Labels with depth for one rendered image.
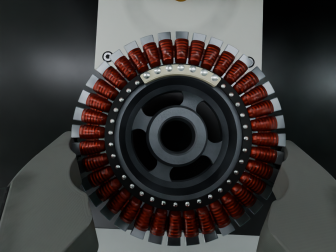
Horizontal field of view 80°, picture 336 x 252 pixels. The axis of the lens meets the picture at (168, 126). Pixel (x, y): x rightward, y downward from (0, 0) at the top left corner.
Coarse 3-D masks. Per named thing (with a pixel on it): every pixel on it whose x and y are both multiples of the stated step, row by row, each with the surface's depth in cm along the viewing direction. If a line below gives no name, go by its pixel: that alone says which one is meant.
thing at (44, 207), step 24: (24, 168) 8; (48, 168) 8; (72, 168) 9; (24, 192) 7; (48, 192) 7; (72, 192) 7; (24, 216) 6; (48, 216) 6; (72, 216) 6; (0, 240) 6; (24, 240) 6; (48, 240) 6; (72, 240) 6; (96, 240) 7
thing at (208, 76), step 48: (144, 48) 10; (192, 48) 10; (96, 96) 10; (144, 96) 12; (192, 96) 13; (240, 96) 11; (96, 144) 10; (192, 144) 11; (240, 144) 11; (96, 192) 10; (144, 192) 10; (192, 192) 11; (240, 192) 10; (192, 240) 10
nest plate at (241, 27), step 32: (128, 0) 18; (160, 0) 18; (192, 0) 18; (224, 0) 18; (256, 0) 18; (96, 32) 18; (128, 32) 18; (160, 32) 18; (192, 32) 18; (224, 32) 18; (256, 32) 18; (96, 64) 18; (256, 64) 18
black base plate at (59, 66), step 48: (0, 0) 20; (48, 0) 20; (96, 0) 20; (288, 0) 19; (0, 48) 19; (48, 48) 19; (288, 48) 19; (0, 96) 19; (48, 96) 19; (288, 96) 19; (0, 144) 19; (48, 144) 19; (144, 144) 19
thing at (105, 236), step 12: (96, 228) 21; (108, 240) 21; (120, 240) 21; (132, 240) 21; (144, 240) 21; (180, 240) 21; (216, 240) 21; (228, 240) 21; (240, 240) 21; (252, 240) 21
